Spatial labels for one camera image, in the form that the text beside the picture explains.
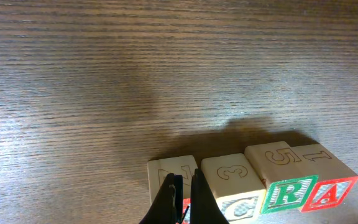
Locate red I block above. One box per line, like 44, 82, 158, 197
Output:
147, 155, 198, 223

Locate red A block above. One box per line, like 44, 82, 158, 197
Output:
293, 144, 358, 213

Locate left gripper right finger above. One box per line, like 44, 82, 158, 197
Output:
190, 169, 229, 224

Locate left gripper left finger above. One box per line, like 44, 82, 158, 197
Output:
139, 173, 183, 224

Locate yellow C block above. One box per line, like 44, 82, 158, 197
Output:
201, 153, 266, 223

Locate green R block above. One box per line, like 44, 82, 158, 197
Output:
244, 141, 318, 214

